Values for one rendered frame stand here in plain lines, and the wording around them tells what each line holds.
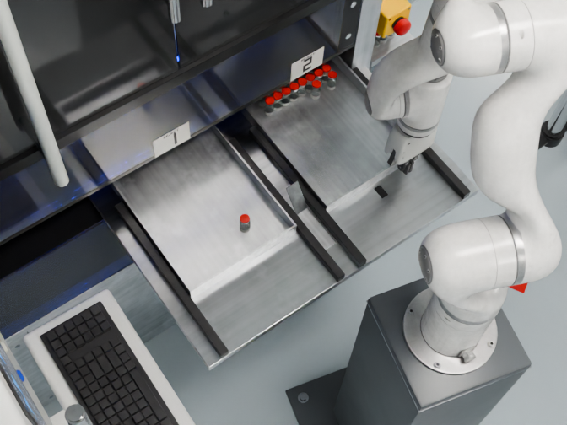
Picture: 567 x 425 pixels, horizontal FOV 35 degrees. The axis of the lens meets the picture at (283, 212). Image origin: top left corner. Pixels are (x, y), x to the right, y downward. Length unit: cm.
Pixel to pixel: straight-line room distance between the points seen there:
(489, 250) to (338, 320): 134
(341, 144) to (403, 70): 43
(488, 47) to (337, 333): 162
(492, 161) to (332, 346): 145
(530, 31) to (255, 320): 83
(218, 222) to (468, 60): 80
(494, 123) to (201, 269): 75
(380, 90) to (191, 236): 52
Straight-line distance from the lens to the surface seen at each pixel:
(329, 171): 195
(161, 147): 182
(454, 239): 145
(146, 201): 191
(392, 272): 283
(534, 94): 133
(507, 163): 136
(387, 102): 164
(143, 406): 180
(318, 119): 202
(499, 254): 147
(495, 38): 125
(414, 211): 193
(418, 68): 159
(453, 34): 125
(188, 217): 189
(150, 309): 245
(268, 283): 182
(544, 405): 279
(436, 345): 179
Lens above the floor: 255
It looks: 62 degrees down
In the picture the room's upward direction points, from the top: 5 degrees clockwise
